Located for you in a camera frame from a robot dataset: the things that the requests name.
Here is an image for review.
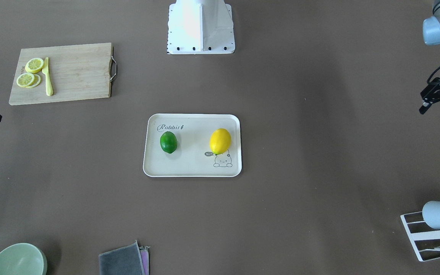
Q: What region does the green lime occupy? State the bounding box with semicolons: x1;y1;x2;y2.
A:
160;132;178;154

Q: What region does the yellow lemon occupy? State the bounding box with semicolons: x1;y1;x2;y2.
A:
209;128;231;155

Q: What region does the cream rabbit tray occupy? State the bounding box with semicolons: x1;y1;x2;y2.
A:
143;113;243;177

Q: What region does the lemon slice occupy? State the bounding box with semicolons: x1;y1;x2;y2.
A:
16;73;37;87
26;74;41;88
24;58;44;74

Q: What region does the yellow plastic knife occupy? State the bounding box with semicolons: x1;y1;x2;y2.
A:
41;57;53;96

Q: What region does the bamboo cutting board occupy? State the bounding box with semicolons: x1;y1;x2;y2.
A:
9;42;117;106

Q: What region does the mint green bowl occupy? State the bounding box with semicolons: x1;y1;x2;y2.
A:
0;243;48;275

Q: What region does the grey folded cloth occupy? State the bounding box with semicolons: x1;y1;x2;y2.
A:
99;242;150;275

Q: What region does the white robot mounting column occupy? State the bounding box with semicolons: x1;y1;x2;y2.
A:
167;0;236;55

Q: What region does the white wire cup rack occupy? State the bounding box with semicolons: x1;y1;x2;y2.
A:
400;211;440;262

